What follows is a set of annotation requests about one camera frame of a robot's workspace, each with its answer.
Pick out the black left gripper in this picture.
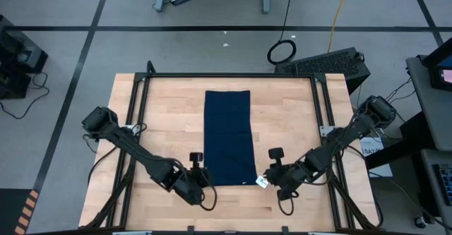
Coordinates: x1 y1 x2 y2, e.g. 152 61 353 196
171 151 214 207

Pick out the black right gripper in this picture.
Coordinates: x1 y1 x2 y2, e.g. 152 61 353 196
263 147 308 203

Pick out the navy blue towel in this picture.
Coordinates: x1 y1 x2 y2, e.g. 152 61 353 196
203 90 270 188

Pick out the white printed paper sheet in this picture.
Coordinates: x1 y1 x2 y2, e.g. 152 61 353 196
359 137 393 179

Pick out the black computer tower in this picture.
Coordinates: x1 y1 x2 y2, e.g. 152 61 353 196
274 47 371 95

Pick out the grey low table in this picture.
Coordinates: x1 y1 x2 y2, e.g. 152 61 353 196
420 148 452 229

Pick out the black keyboard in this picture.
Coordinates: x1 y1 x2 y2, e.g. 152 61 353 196
432 163 452 207

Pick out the grey side table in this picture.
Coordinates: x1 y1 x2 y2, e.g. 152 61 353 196
405 54 452 152

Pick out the black orange striped floor mat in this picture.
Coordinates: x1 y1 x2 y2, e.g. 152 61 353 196
0 188 40 235

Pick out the black monitor with lit screen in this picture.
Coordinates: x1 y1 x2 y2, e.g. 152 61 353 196
423 37 452 92

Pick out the black equipment stack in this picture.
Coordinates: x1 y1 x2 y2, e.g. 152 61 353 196
0 14 49 100

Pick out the black looped camera cable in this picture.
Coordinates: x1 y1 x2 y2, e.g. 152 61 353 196
278 196 295 217
199 185 218 212

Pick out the black aluminium table frame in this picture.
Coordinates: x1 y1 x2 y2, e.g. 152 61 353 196
84 60 384 235

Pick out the black coiled floor cable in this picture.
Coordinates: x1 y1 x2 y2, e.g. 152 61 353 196
266 0 297 66

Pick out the yellow floor cable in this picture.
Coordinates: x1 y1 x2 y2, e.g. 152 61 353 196
327 0 352 54

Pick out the black loose floor cable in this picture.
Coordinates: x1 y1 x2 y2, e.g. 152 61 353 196
0 71 50 120

